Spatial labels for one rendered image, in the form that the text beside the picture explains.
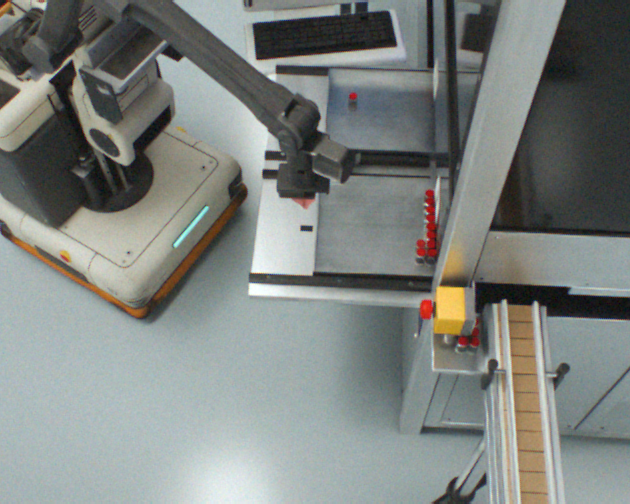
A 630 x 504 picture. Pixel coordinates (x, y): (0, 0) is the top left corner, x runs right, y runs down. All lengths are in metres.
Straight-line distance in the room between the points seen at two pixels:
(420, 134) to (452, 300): 0.56
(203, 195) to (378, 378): 0.84
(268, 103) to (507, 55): 0.44
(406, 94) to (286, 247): 0.54
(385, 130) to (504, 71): 0.88
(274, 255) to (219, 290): 0.99
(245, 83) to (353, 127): 0.66
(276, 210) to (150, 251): 0.79
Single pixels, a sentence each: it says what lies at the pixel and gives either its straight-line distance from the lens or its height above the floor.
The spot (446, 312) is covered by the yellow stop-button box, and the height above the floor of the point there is 1.03.
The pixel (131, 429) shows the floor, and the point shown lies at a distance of 2.54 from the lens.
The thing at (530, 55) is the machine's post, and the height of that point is 1.63.
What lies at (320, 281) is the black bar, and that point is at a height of 0.90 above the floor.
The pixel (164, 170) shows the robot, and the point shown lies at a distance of 2.65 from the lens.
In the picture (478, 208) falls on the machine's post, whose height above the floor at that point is 1.28.
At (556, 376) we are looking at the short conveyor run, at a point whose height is 0.96.
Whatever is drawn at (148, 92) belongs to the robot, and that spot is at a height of 0.80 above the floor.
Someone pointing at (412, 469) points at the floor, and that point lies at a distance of 2.44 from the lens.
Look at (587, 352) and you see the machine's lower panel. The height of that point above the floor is 0.70.
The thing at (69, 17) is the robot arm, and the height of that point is 1.39.
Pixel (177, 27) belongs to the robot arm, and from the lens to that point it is 1.31.
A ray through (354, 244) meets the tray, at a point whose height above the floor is 0.88.
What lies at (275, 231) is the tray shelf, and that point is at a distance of 1.74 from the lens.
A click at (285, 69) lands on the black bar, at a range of 2.03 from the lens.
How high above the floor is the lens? 2.35
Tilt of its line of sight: 59 degrees down
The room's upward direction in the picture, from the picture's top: 2 degrees counter-clockwise
